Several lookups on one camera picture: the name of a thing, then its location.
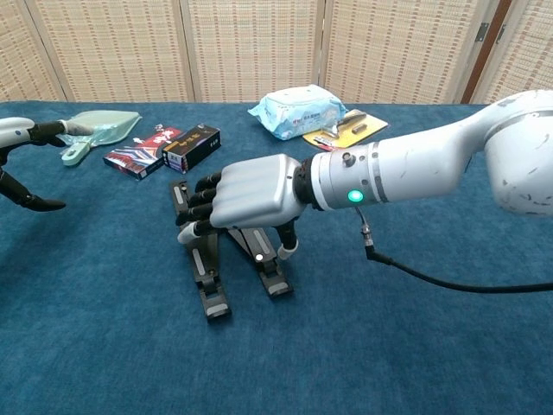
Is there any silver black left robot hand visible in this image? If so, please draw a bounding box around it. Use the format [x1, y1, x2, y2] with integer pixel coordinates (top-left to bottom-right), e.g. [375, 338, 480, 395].
[0, 116, 94, 213]

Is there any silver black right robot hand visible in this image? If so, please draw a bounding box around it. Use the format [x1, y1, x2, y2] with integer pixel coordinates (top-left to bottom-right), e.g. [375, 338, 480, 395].
[175, 153, 303, 261]

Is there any black folding stand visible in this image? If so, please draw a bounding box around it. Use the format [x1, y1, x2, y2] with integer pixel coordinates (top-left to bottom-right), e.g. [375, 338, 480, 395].
[168, 179, 295, 321]

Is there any mint green dustpan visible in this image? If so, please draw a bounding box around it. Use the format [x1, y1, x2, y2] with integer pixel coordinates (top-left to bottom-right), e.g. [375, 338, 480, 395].
[55, 110, 143, 169]

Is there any black gold small box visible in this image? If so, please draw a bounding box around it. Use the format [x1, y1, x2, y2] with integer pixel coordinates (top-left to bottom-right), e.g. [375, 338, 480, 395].
[162, 124, 222, 174]

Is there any red black flat box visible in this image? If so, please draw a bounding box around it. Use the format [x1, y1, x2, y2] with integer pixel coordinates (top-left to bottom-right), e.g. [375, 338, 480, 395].
[102, 124, 182, 181]

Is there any light blue wet wipes pack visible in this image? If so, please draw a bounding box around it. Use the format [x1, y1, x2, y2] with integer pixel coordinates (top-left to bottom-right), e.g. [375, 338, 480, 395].
[247, 84, 348, 142]

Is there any yellow razor blister pack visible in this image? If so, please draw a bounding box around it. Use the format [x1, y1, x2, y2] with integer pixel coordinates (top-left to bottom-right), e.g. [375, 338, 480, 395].
[301, 108, 390, 152]

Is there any bamboo folding screen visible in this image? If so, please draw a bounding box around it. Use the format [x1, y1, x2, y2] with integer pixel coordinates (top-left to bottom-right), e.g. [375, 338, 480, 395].
[0, 0, 553, 105]

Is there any blue table mat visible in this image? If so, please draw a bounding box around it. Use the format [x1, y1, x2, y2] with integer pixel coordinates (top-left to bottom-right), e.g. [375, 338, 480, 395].
[0, 99, 553, 415]

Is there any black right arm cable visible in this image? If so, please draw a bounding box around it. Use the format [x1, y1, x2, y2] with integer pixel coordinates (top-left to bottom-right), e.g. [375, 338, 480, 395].
[353, 206, 553, 295]

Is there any brown wooden post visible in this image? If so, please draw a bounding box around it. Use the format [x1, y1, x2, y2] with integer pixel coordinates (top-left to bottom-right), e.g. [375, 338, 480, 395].
[460, 0, 513, 105]

